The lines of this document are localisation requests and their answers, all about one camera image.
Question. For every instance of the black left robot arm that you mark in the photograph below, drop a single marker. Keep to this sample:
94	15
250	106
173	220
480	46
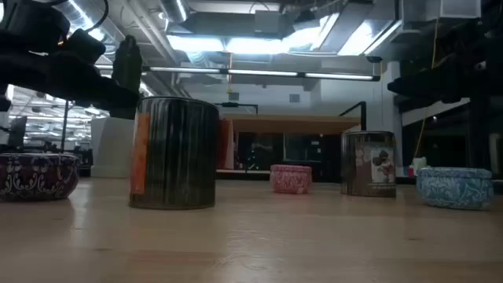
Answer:
31	23

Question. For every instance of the wooden shelf riser black legs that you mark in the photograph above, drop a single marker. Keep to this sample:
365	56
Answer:
291	125

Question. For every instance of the blue patterned round tin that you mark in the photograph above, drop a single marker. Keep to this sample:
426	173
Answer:
455	188

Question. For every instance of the metal can orange label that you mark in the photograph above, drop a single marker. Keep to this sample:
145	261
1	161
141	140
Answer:
177	157

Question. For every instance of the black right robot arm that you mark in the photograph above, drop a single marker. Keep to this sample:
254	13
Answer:
487	47

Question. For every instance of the green white bottle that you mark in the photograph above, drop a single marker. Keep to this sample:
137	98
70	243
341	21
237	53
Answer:
419	165

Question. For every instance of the green cactus plant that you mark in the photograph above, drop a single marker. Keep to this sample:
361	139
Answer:
127	59

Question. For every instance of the metal can picture label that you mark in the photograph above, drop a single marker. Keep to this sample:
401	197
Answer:
367	165

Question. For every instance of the orange panel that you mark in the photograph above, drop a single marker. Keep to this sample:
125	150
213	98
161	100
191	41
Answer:
226	145

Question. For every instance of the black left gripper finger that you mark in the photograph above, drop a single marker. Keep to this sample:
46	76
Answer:
114	98

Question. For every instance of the pink patterned round tin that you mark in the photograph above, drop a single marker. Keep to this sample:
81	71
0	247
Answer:
291	178

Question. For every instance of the black metal stand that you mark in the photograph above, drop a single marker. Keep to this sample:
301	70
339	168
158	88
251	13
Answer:
64	126

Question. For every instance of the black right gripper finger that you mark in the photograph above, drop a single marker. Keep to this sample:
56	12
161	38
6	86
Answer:
402	86

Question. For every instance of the dark computer monitor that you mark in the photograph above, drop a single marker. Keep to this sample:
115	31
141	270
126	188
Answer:
17	131

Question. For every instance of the long ceiling light bar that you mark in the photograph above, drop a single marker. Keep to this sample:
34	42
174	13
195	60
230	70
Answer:
259	72

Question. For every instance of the purple floral round tin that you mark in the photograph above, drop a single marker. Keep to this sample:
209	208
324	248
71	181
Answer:
35	177

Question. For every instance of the red container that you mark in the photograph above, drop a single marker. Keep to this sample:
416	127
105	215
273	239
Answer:
410	171

